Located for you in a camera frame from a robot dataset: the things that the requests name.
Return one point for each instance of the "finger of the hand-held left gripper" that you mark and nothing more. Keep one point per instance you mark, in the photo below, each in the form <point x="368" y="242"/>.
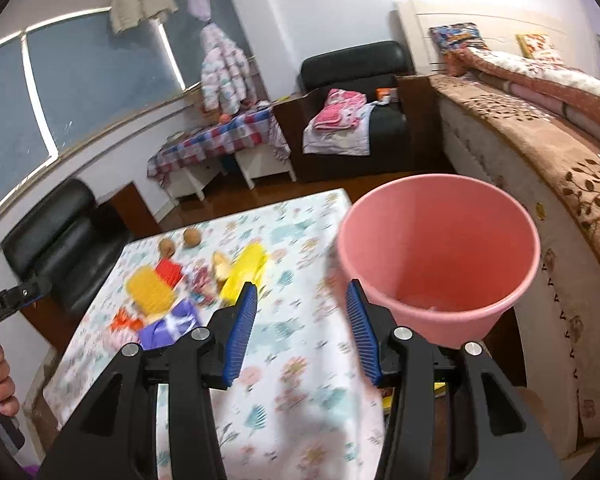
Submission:
<point x="37" y="290"/>

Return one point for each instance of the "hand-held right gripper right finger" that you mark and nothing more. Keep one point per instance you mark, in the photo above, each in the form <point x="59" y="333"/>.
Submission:
<point x="361" y="332"/>

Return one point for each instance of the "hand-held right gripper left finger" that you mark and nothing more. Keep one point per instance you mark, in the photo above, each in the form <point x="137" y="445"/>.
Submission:
<point x="240" y="332"/>

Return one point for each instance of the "bread slice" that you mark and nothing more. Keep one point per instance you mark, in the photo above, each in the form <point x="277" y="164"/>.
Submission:
<point x="220" y="265"/>

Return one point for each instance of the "purple cloth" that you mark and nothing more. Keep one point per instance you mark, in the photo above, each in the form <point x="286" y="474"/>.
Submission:
<point x="167" y="325"/>

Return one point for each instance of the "pink plastic bucket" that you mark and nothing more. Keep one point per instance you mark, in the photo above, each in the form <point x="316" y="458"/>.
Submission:
<point x="430" y="240"/>

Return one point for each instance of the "black leather armchair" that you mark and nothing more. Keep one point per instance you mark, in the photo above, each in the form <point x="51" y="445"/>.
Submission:
<point x="350" y="67"/>
<point x="65" y="240"/>

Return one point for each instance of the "colourful crumpled wrapper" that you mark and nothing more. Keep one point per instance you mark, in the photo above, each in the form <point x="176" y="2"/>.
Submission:
<point x="200" y="285"/>

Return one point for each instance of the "yellow toy piece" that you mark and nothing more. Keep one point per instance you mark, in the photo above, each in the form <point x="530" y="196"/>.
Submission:
<point x="245" y="270"/>

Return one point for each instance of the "floral bear tablecloth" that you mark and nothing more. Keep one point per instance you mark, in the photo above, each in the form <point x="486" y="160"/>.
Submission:
<point x="290" y="280"/>

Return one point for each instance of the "orange small toy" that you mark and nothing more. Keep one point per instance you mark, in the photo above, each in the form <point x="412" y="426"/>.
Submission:
<point x="122" y="322"/>

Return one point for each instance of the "yellow ridged toy block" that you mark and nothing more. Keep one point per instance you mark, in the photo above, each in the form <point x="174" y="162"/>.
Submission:
<point x="150" y="295"/>

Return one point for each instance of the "brown walnut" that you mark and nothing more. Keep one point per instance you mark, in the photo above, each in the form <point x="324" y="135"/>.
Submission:
<point x="167" y="246"/>
<point x="192" y="237"/>

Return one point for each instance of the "white stool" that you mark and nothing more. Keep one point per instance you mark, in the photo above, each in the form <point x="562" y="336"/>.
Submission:
<point x="192" y="180"/>
<point x="265" y="165"/>

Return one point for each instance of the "plaid tablecloth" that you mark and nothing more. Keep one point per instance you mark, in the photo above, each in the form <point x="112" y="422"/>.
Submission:
<point x="220" y="135"/>

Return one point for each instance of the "pink folded clothes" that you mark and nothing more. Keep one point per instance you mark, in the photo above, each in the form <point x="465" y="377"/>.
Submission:
<point x="337" y="107"/>

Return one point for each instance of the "large bay window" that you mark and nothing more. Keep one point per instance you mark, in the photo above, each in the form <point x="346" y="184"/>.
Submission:
<point x="105" y="70"/>

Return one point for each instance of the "small orange box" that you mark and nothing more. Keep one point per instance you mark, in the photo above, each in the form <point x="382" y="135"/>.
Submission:
<point x="384" y="95"/>

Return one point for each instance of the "pastel puffer jacket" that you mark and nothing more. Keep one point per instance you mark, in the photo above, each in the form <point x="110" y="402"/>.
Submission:
<point x="222" y="75"/>

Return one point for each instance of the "brown leaf-pattern blanket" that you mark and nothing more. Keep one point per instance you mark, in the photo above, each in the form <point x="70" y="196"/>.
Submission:
<point x="555" y="160"/>

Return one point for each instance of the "cream knitted garment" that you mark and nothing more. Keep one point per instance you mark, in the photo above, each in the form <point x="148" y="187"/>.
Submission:
<point x="142" y="2"/>

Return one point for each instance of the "colourful patterned pillow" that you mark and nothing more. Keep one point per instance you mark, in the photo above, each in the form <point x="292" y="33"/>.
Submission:
<point x="457" y="37"/>

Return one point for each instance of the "orange floral quilt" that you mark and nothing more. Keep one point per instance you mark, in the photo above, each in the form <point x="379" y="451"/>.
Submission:
<point x="555" y="85"/>

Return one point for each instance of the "lilac hanging garment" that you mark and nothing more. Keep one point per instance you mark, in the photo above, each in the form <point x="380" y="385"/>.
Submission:
<point x="200" y="0"/>

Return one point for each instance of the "yellow and red pillow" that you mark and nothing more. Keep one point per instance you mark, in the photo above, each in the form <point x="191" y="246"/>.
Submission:
<point x="539" y="47"/>

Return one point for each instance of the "white bed headboard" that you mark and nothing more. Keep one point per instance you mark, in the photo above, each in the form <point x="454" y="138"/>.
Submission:
<point x="500" y="22"/>

